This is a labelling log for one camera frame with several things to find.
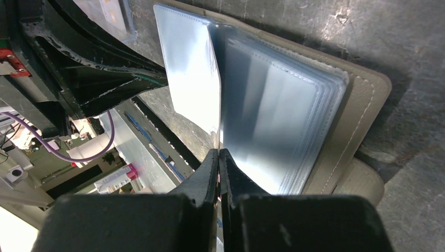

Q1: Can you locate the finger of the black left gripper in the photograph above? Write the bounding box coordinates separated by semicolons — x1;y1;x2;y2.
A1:
17;1;167;118

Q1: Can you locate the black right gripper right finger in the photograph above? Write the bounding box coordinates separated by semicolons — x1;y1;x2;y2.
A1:
219;149;393;251

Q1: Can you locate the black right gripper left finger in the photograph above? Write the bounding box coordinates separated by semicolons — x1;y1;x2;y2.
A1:
32;149;219;251

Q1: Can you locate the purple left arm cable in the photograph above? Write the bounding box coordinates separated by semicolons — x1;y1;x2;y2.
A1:
0;110;116;164

